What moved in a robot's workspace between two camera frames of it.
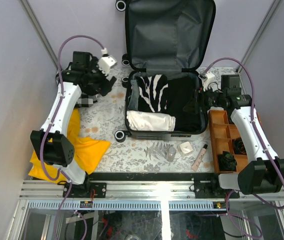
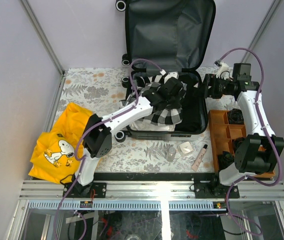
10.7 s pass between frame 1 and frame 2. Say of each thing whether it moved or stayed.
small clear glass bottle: stayed
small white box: stayed
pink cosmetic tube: stayed
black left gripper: moved
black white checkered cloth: moved
